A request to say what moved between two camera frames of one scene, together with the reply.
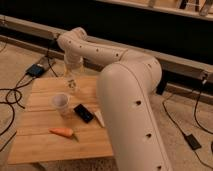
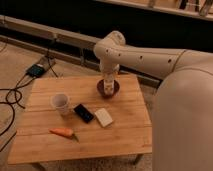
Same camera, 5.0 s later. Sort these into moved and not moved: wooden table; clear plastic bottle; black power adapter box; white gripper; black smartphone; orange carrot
Moved: white gripper; clear plastic bottle
Not moved: orange carrot; wooden table; black smartphone; black power adapter box
